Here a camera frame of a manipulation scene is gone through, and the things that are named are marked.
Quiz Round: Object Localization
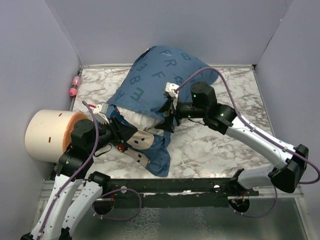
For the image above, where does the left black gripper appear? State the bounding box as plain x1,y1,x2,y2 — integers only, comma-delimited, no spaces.
88,115,139,154

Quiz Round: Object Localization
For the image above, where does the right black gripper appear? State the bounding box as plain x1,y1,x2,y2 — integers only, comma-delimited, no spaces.
154,96,206,133

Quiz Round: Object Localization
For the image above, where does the white pillow with red logo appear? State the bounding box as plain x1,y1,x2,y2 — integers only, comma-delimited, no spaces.
116,106,161,133

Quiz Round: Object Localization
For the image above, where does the blue lettered pillowcase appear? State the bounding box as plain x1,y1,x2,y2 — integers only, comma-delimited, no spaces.
106,45,219,177

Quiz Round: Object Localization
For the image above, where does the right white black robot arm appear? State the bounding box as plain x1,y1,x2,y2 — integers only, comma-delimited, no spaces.
156,81,309,196

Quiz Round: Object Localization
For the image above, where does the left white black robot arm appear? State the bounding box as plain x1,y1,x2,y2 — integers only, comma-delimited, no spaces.
21,117,137,240

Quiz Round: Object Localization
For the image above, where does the pink small bottle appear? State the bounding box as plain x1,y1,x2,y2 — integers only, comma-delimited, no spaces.
68,75,82,97

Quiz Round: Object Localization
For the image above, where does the cream cylinder with orange lid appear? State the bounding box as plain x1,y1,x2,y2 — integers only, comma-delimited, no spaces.
24,109,87,164

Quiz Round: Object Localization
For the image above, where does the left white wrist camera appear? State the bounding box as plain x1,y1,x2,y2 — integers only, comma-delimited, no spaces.
93,102,110,124

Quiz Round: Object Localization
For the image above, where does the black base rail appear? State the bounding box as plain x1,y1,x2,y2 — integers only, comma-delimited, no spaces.
101,176,259,209

